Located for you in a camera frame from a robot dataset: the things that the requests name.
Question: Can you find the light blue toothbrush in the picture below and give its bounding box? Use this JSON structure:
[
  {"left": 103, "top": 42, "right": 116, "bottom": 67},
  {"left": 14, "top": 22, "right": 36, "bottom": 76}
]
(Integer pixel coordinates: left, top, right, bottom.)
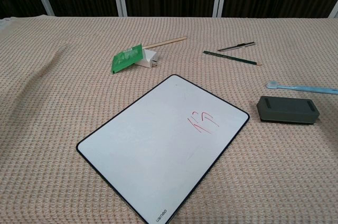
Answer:
[{"left": 266, "top": 81, "right": 338, "bottom": 95}]

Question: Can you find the beige waffle-weave tablecloth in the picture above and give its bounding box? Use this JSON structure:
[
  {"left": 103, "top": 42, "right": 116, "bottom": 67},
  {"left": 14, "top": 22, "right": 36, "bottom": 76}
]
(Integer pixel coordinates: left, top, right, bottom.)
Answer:
[{"left": 0, "top": 15, "right": 338, "bottom": 224}]

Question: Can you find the black and silver pen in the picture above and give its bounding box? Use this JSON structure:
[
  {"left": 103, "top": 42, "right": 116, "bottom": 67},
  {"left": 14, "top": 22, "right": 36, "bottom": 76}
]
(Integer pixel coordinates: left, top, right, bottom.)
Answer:
[{"left": 217, "top": 41, "right": 256, "bottom": 52}]

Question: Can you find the white power adapter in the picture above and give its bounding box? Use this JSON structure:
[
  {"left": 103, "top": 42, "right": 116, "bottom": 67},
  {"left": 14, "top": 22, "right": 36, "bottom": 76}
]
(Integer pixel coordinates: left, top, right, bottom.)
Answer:
[{"left": 136, "top": 48, "right": 162, "bottom": 69}]

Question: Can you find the green foil packet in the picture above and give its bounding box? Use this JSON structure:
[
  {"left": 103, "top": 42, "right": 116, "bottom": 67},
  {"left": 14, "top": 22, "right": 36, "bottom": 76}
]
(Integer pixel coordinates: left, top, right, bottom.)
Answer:
[{"left": 111, "top": 42, "right": 144, "bottom": 75}]

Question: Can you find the dark green pencil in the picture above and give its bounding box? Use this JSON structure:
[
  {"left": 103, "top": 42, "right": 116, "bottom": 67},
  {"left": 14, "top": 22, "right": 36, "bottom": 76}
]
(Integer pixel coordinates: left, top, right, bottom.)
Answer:
[{"left": 203, "top": 50, "right": 262, "bottom": 67}]

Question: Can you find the wooden chopstick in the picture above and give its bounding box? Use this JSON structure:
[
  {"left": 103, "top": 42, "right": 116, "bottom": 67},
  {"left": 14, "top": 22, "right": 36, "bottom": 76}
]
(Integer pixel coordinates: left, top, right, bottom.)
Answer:
[{"left": 143, "top": 36, "right": 187, "bottom": 49}]

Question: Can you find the white dry-erase board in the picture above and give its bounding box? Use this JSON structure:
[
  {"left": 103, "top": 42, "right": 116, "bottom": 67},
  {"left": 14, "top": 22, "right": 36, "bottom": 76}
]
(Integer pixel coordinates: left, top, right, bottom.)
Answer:
[{"left": 76, "top": 74, "right": 250, "bottom": 224}]

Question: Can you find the dark grey board eraser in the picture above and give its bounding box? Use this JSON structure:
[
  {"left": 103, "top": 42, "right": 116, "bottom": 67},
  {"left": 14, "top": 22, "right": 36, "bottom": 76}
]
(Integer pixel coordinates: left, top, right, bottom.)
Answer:
[{"left": 256, "top": 96, "right": 321, "bottom": 125}]

